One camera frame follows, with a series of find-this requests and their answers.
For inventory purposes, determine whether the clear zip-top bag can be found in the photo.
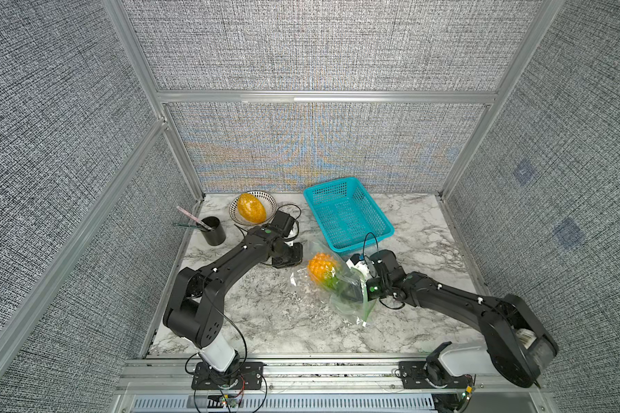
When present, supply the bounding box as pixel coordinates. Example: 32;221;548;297
290;241;375;326

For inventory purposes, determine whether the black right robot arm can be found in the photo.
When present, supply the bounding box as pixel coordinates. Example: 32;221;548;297
367;250;559;388

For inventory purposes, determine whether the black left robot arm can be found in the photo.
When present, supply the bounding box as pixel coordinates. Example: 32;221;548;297
163;211;303;349

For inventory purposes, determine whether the yellow crumbed bread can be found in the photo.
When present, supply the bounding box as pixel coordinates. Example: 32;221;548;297
237;193;267;224

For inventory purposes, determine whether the black cup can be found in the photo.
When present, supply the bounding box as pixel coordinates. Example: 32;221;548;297
201;216;227;246

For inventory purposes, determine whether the teal plastic basket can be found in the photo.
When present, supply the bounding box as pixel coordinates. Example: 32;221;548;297
303;177;394;254

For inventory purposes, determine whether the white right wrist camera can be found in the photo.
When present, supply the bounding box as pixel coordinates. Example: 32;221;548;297
346;254;372;280

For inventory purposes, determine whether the pink handled utensil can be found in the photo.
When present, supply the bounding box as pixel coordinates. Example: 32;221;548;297
177;206;214;232

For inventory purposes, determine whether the green handled utensil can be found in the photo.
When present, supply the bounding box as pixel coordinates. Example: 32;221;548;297
172;223;206;230

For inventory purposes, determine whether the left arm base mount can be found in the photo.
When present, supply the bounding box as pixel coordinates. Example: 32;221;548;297
191;361;265;391

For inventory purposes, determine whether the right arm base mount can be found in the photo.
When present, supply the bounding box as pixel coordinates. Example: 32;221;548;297
394;342;474;390

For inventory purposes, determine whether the aluminium front rail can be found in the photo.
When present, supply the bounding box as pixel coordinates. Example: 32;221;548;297
108;354;557;412

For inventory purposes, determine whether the aluminium enclosure frame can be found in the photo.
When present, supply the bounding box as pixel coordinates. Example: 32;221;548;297
0;1;561;381

